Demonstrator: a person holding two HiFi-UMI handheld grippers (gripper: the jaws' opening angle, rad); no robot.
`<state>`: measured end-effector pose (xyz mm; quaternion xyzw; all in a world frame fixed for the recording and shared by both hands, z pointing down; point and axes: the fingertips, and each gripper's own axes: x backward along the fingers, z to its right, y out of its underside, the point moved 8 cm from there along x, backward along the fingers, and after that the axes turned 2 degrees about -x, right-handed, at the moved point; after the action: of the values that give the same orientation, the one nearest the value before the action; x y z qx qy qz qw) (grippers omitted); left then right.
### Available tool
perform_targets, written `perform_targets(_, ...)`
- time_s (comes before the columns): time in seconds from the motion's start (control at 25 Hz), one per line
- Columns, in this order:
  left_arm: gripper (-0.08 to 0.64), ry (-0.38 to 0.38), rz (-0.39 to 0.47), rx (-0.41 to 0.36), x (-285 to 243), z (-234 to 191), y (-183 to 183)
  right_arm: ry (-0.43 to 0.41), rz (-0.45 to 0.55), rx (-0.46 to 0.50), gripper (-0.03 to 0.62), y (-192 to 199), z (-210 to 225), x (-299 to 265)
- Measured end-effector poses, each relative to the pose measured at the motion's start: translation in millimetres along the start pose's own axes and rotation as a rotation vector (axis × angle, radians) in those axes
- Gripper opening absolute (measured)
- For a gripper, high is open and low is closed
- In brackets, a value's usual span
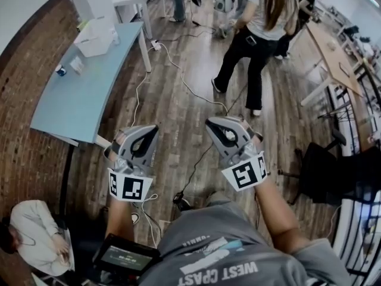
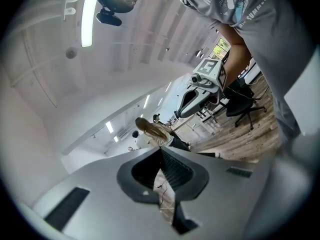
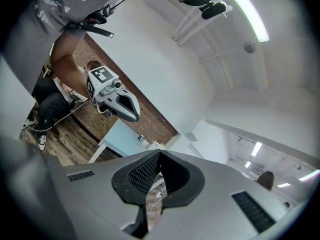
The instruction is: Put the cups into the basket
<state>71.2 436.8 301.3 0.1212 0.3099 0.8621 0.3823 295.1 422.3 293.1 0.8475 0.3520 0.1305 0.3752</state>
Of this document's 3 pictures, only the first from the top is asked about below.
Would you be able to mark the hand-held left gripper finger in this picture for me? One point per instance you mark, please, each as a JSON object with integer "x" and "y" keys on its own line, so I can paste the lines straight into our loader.
{"x": 150, "y": 155}
{"x": 125, "y": 147}

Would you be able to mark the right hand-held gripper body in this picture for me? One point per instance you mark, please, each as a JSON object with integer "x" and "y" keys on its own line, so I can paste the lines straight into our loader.
{"x": 244, "y": 174}

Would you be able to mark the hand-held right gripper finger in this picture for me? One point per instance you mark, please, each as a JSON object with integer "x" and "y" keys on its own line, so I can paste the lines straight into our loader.
{"x": 220, "y": 149}
{"x": 244, "y": 133}

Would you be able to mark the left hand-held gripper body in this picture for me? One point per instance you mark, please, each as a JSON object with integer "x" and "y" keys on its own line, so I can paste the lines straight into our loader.
{"x": 131, "y": 186}

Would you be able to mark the blue and white cup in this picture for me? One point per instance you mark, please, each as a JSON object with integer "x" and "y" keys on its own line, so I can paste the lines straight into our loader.
{"x": 61, "y": 71}

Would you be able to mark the white plastic basket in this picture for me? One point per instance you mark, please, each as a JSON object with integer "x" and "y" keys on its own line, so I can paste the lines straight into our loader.
{"x": 92, "y": 37}

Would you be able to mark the person's right forearm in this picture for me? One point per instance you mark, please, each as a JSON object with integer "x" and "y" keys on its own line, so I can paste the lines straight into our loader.
{"x": 276, "y": 216}

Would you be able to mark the person's left forearm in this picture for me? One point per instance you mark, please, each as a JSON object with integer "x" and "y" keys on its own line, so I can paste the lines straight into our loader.
{"x": 122, "y": 219}

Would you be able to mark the small printed packet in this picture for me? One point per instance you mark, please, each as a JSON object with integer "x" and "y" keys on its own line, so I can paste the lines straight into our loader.
{"x": 76, "y": 65}

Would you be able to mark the person's left hand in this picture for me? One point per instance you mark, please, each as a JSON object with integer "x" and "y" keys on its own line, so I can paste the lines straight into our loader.
{"x": 118, "y": 140}

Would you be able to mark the person's right hand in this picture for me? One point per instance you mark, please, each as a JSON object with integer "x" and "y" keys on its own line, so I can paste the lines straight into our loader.
{"x": 256, "y": 137}

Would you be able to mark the black power adapter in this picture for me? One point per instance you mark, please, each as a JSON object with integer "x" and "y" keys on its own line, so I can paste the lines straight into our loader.
{"x": 178, "y": 197}

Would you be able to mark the person's left black shoe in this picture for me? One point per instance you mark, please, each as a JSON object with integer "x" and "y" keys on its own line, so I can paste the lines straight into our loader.
{"x": 185, "y": 204}

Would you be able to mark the light blue table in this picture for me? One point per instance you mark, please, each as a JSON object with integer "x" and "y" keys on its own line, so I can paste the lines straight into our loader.
{"x": 83, "y": 100}

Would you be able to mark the black monitor screen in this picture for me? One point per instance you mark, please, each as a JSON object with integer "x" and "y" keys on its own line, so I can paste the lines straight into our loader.
{"x": 125, "y": 256}

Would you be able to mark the black office chair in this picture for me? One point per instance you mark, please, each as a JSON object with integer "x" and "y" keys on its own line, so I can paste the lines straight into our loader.
{"x": 321, "y": 165}

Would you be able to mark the grey printed t-shirt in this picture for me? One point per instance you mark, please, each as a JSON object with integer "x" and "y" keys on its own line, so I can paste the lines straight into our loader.
{"x": 226, "y": 264}

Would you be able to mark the white power strip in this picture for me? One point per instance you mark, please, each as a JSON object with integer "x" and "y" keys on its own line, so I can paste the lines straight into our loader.
{"x": 156, "y": 44}

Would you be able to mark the wooden table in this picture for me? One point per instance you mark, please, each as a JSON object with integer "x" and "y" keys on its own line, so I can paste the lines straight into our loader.
{"x": 330, "y": 55}

